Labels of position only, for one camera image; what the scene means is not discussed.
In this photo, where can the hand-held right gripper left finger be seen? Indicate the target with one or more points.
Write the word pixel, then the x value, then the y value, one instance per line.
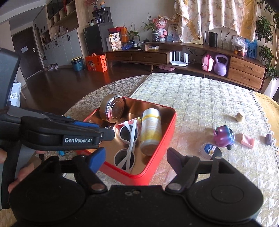
pixel 97 159

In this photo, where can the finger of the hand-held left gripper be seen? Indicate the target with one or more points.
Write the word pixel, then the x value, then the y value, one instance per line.
pixel 87 125
pixel 108 135

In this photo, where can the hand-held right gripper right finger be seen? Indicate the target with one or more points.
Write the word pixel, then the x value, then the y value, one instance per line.
pixel 175 159

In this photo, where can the red tin box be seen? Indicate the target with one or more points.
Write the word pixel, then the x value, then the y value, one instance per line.
pixel 161 139

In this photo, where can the white sunglasses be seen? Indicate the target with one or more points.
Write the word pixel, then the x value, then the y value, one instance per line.
pixel 128 150

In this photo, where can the red snack packet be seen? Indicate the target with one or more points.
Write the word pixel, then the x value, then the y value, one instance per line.
pixel 130 121

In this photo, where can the round silver metal tin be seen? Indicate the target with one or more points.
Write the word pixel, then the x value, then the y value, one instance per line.
pixel 114 109

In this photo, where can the white and yellow bottle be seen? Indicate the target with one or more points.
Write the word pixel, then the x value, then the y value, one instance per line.
pixel 150 131

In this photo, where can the person's left hand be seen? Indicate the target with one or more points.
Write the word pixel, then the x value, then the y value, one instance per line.
pixel 24 173

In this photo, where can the teal plastic object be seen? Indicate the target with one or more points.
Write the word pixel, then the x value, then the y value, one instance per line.
pixel 61 153

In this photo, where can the small blue label packet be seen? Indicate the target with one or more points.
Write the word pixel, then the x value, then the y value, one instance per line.
pixel 209 149

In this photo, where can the white paper bag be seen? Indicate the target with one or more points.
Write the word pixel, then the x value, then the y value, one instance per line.
pixel 16 93

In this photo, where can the purple toy figure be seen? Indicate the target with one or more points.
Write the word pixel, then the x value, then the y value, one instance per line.
pixel 223 136

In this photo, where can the orange gift box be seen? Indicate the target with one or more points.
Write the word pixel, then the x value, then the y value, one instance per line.
pixel 96 64

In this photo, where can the teal bucket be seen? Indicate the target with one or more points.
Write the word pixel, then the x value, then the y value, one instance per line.
pixel 77 64

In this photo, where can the pair of shoes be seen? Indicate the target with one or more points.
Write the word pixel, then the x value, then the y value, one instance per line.
pixel 52 67

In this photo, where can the small pink object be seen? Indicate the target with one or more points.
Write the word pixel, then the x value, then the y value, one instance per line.
pixel 247 140

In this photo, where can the dark wooden door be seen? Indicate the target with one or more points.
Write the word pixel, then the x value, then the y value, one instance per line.
pixel 24 61

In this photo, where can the small beige object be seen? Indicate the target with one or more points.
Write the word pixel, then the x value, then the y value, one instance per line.
pixel 239 117

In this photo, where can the black mini fridge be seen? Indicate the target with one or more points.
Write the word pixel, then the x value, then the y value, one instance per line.
pixel 96 39

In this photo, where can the blue dumbbell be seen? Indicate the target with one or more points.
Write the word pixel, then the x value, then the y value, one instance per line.
pixel 126 47

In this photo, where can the cream snack bag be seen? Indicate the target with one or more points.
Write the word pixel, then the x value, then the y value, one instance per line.
pixel 115 42

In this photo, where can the small purple block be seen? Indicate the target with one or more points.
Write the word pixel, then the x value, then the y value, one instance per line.
pixel 269 139

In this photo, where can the white router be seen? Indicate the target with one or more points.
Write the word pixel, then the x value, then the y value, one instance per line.
pixel 178 62

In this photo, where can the orange red box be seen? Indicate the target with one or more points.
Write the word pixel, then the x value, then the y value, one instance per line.
pixel 124 35

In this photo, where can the small white box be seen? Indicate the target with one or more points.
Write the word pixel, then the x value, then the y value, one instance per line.
pixel 152 47

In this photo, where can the potted leafy plant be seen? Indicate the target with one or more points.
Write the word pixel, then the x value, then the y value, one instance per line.
pixel 131 35

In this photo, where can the pink toy suitcase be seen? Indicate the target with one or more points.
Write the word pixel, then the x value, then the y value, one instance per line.
pixel 207 63

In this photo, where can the purple kettlebell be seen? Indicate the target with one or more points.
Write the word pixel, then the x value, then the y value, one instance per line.
pixel 220 67

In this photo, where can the yellow table runner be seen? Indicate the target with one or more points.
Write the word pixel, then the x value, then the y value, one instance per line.
pixel 270 104

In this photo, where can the potted orchid plant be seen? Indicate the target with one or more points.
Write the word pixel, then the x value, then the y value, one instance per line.
pixel 155 36

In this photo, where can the black coffee machine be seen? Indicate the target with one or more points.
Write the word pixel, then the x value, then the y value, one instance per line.
pixel 101 15

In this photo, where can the wooden media cabinet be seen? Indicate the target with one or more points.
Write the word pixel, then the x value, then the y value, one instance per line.
pixel 246 72

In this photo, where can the pink plush doll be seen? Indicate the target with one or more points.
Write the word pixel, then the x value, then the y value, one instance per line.
pixel 161 28

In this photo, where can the vase with dried flowers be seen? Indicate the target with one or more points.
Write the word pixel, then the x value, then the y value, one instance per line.
pixel 92 4

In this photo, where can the blue illustrated card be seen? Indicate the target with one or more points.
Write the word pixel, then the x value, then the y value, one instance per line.
pixel 173 32

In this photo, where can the small doll figure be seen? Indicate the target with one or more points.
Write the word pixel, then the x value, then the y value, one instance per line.
pixel 102 4

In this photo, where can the black cylinder speaker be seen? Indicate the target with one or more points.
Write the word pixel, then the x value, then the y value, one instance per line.
pixel 213 39

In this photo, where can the clear plastic bag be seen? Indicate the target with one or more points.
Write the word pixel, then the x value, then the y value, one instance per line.
pixel 238 45

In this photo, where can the blue picture box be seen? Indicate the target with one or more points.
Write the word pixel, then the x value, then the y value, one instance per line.
pixel 251 49

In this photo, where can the white fan-shaped decoration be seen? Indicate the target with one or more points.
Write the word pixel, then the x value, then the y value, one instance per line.
pixel 226 35

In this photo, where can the potted green tree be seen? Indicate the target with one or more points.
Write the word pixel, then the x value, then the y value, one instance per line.
pixel 267 52

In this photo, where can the floral cloth cover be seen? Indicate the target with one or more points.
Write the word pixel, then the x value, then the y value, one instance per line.
pixel 196 17

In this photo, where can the wooden wall cabinet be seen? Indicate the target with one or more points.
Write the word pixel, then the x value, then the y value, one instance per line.
pixel 65 45

